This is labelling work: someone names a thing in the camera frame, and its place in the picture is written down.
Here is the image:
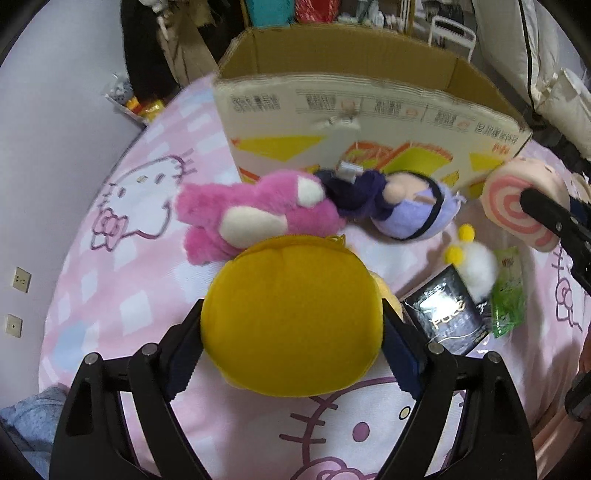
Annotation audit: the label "cardboard box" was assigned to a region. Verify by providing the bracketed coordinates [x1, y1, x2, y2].
[212, 24, 532, 198]

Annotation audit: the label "yellow round plush toy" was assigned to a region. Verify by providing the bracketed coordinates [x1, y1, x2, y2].
[200, 235, 403, 398]

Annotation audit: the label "cream reclining chair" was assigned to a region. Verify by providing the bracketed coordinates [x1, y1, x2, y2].
[472, 1, 590, 160]

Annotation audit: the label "red gift bag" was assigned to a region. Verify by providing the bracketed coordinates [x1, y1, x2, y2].
[294, 0, 341, 24]

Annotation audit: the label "purple hair doll plush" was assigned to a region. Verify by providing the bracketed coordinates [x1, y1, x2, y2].
[315, 169, 466, 242]

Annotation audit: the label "black coat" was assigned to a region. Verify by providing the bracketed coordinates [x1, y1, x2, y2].
[120, 0, 177, 103]

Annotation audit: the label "yellow bags on floor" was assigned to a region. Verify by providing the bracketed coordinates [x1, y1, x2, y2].
[103, 73, 165, 126]

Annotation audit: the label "beige coat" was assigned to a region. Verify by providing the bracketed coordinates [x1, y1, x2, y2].
[156, 0, 216, 87]

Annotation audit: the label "pink swirl roll plush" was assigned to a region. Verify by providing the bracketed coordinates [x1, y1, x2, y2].
[480, 157, 571, 252]

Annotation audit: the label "wall socket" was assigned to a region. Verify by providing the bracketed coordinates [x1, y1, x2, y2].
[12, 267, 32, 293]
[5, 314, 23, 338]

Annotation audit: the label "wall socket lower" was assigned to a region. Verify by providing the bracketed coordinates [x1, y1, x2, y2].
[5, 314, 23, 338]

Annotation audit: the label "wall socket upper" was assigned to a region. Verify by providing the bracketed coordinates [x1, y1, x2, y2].
[12, 267, 32, 293]

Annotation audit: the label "white fluffy pompom toy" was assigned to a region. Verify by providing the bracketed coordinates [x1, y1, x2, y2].
[444, 223, 498, 303]

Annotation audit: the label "green snack packet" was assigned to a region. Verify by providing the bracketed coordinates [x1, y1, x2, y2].
[490, 246, 526, 338]

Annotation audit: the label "pink bear plush toy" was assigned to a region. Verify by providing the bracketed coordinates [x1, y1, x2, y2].
[175, 170, 346, 265]

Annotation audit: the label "black glossy packet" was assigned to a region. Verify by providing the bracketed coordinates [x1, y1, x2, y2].
[402, 265, 489, 356]

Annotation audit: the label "pink hello kitty bedsheet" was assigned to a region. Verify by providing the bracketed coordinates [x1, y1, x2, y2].
[38, 79, 590, 479]

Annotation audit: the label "teal bag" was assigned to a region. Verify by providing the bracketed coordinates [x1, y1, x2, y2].
[245, 0, 294, 28]

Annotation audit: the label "white wire cart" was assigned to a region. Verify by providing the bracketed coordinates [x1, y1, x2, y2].
[428, 15, 477, 62]

